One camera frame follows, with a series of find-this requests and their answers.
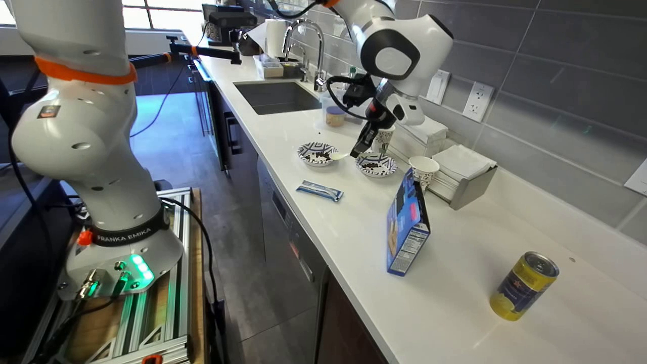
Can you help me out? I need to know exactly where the far white wall outlet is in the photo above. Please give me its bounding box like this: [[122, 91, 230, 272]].
[[427, 70, 449, 103]]

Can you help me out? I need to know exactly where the steel napkin dispenser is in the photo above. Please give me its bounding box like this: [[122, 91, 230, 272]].
[[389, 118, 449, 158]]

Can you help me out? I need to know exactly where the near patterned paper cup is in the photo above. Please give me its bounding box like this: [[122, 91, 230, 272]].
[[375, 128, 394, 156]]

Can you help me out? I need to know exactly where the black corrugated cable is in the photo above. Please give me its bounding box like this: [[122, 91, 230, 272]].
[[325, 71, 379, 123]]

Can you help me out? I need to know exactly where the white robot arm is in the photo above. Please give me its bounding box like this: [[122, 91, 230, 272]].
[[3, 0, 453, 297]]

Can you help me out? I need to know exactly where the white plastic spoon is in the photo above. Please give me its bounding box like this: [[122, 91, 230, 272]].
[[330, 152, 352, 163]]

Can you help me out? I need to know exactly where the blue wrapped snack bar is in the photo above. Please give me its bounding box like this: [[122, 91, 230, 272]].
[[296, 181, 343, 202]]

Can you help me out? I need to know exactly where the patterned paper cup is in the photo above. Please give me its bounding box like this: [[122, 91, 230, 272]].
[[407, 156, 438, 190], [375, 128, 394, 156]]

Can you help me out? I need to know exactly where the kitchen sink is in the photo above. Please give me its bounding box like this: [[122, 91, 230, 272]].
[[237, 81, 318, 116]]

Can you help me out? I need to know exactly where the yellow tin can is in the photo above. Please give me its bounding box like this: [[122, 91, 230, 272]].
[[488, 251, 559, 321]]

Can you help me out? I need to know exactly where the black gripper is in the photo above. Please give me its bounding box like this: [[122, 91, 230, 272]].
[[350, 101, 396, 158]]

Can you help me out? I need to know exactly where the chrome faucet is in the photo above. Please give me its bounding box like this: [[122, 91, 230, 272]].
[[280, 19, 325, 91]]

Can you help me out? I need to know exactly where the blue patterned paper bowl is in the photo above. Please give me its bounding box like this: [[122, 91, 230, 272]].
[[356, 154, 396, 178], [296, 142, 336, 169]]

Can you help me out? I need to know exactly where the blue snack box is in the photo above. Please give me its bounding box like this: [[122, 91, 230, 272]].
[[386, 171, 430, 275]]

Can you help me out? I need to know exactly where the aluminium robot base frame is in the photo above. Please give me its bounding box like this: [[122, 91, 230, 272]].
[[20, 189, 206, 364]]

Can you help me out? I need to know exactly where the far patterned paper cup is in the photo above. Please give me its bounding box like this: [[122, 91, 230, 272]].
[[407, 156, 438, 190]]

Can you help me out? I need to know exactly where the near white wall outlet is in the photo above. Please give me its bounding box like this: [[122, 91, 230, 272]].
[[462, 84, 493, 122]]

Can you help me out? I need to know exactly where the white wall outlet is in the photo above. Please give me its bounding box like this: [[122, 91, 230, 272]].
[[427, 70, 449, 103], [462, 84, 493, 122], [624, 161, 647, 197]]

